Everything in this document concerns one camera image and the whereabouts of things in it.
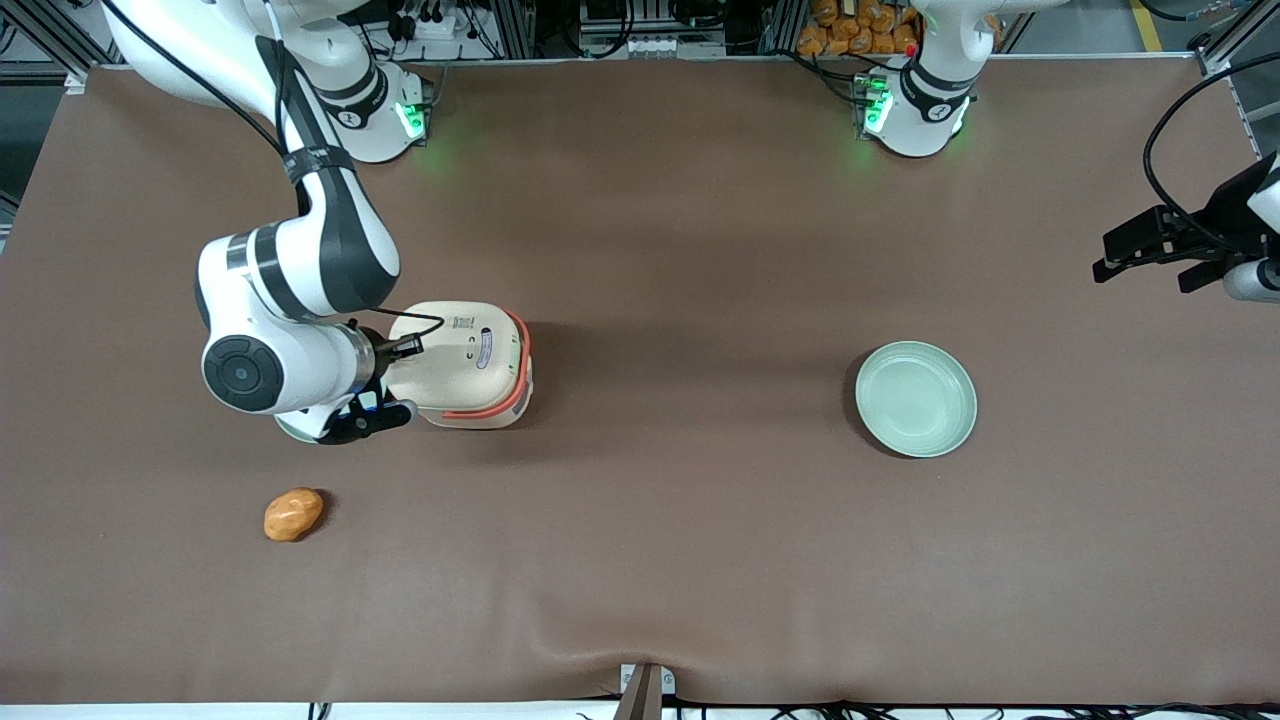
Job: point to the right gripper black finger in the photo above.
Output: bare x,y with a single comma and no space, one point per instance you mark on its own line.
388,414
405,347

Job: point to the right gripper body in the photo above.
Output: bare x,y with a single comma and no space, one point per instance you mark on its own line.
381,357

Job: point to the left gripper short black finger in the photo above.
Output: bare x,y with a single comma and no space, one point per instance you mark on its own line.
1203,275

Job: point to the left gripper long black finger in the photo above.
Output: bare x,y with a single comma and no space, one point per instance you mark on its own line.
1140,238

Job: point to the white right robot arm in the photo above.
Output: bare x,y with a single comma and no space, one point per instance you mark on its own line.
330,240

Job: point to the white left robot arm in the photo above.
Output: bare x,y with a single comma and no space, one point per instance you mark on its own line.
920,110

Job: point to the brown toy potato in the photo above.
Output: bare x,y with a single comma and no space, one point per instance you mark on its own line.
293,514

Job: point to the light green round plate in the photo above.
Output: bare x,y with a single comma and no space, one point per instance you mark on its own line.
915,398

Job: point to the white power strip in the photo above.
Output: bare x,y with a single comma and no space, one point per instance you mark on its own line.
432,28

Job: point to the brown table cover mat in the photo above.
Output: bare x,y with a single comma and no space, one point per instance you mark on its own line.
700,560

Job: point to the orange bread toys pile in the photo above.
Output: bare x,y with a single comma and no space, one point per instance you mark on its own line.
860,28

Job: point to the white connector strip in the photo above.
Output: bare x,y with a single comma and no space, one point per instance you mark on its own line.
650,46

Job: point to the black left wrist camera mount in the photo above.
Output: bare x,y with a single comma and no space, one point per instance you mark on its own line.
1225,225

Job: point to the aluminium frame profile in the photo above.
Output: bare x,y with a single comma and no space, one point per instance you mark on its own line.
1235,35
50,40

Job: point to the metal table edge bracket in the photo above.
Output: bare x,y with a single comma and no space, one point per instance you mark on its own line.
645,692

